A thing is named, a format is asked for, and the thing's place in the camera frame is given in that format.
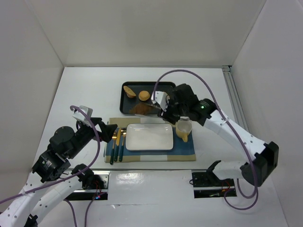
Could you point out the aluminium frame rail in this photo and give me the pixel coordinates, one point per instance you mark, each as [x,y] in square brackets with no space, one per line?
[234,97]

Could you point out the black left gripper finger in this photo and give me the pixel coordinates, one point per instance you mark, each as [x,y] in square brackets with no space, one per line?
[107,132]
[97,121]

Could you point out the gold spoon green handle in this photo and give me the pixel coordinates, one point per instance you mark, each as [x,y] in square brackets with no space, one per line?
[114,138]

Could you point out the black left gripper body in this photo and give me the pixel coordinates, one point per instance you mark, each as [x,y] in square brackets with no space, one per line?
[99,129]

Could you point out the sliced baguette bread piece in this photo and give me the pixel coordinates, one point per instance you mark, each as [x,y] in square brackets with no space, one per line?
[129,92]

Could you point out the dark brown bread chunk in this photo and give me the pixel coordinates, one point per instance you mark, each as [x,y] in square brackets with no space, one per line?
[142,109]

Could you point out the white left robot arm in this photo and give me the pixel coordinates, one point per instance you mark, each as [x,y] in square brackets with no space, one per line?
[45,188]

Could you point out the round light bread bun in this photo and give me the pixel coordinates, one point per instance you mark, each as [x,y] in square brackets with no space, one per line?
[144,95]

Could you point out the blue beige cloth placemat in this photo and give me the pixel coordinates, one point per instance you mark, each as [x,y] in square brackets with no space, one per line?
[181,151]

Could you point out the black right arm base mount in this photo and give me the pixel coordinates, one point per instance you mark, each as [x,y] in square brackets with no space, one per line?
[207,185]

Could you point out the gold knife green handle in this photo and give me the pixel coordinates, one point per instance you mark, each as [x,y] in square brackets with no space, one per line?
[117,145]

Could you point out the black baking tray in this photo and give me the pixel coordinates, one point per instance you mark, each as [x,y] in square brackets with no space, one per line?
[127,104]

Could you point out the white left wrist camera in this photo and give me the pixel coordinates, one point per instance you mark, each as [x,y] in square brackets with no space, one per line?
[82,114]

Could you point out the gold fork green handle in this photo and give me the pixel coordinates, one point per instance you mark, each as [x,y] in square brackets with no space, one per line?
[121,153]

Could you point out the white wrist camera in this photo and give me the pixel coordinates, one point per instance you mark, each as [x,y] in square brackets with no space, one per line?
[160,99]
[82,114]

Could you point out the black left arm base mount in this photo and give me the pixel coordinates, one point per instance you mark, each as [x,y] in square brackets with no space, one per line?
[98,189]

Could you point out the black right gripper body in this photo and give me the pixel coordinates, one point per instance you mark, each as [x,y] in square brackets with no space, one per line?
[170,111]

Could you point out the white rectangular plate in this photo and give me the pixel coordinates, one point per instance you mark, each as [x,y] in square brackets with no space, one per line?
[149,137]

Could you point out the yellow ceramic mug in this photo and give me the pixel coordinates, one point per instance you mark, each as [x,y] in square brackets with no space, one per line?
[183,129]

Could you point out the metal kitchen tongs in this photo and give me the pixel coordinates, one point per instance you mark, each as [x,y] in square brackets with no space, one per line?
[154,113]

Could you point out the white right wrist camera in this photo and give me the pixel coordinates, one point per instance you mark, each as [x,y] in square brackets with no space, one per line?
[160,99]

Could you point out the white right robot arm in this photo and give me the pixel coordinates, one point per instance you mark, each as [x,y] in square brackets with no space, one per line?
[261,157]

